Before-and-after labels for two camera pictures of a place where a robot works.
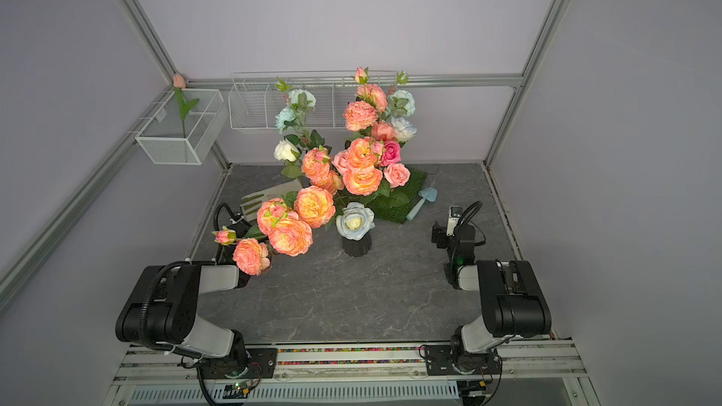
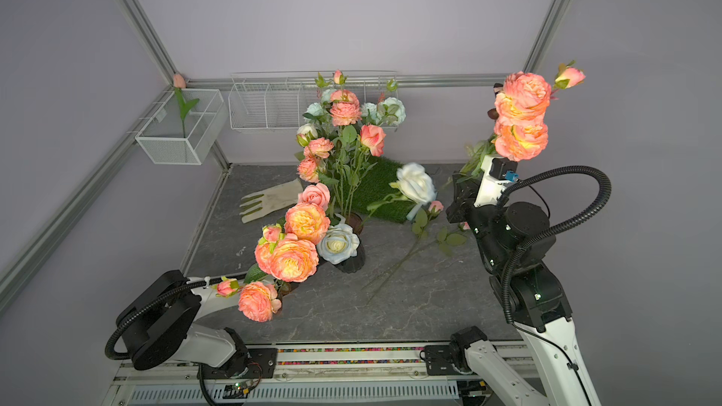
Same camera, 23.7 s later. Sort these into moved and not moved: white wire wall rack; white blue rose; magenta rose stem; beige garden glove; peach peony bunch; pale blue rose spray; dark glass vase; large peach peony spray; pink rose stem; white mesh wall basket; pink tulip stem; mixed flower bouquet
Moved: large peach peony spray; pink rose stem; mixed flower bouquet; white blue rose; dark glass vase; peach peony bunch; pale blue rose spray; magenta rose stem
Not moved: white wire wall rack; pink tulip stem; white mesh wall basket; beige garden glove
